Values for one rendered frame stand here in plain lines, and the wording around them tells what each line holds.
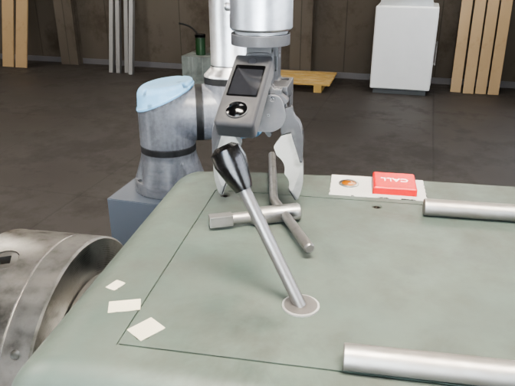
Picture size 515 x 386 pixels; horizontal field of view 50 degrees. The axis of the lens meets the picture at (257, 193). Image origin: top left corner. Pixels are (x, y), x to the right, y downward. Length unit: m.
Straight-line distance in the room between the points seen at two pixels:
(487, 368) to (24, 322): 0.45
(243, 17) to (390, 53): 6.31
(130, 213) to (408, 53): 5.97
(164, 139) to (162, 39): 7.47
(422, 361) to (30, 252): 0.46
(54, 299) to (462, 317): 0.43
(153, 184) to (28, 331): 0.57
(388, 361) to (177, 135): 0.77
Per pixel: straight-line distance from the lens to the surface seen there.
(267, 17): 0.65
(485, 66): 7.36
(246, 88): 0.64
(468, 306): 0.57
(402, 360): 0.46
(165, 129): 1.11
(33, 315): 0.65
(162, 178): 1.14
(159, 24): 8.56
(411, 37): 6.90
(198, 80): 7.39
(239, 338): 0.50
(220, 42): 1.11
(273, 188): 0.75
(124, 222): 1.19
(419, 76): 6.97
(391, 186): 0.79
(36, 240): 0.74
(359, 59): 7.80
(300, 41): 7.74
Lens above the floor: 1.56
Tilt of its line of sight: 23 degrees down
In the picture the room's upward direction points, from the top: straight up
